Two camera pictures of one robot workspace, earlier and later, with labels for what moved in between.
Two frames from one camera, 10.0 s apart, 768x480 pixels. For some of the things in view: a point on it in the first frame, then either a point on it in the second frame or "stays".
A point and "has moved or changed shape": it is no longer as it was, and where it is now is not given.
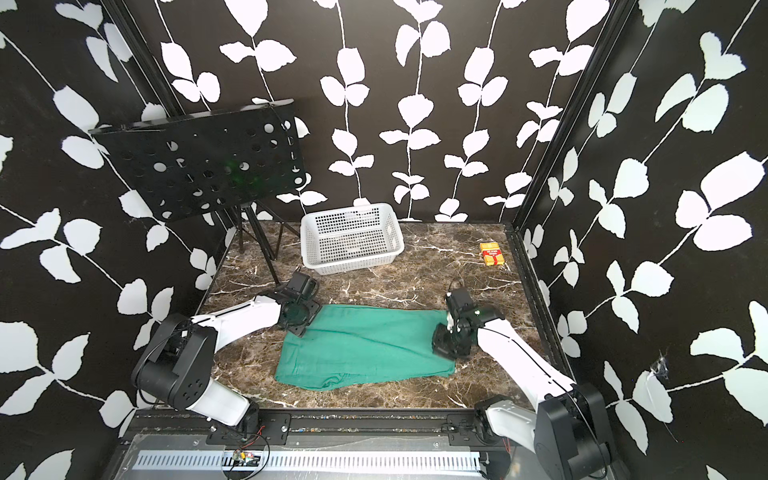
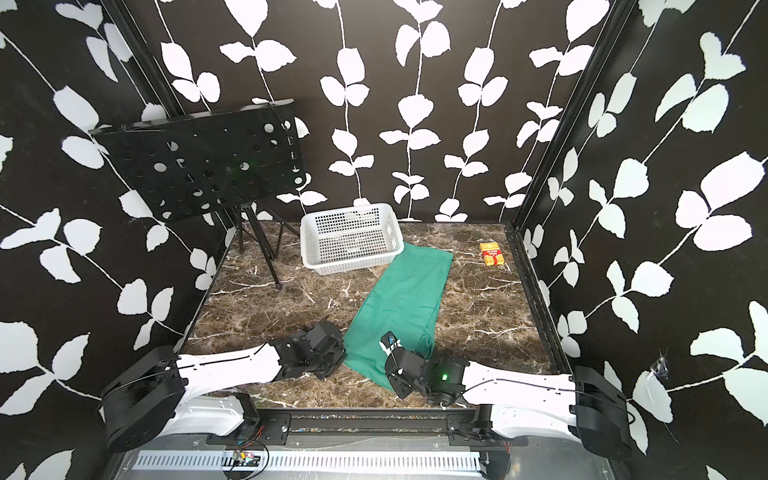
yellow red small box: (492, 253) stays
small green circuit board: (244, 459) stays
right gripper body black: (449, 341) to (401, 390)
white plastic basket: (348, 239) stays
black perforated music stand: (214, 161) stays
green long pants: (354, 344) has moved or changed shape
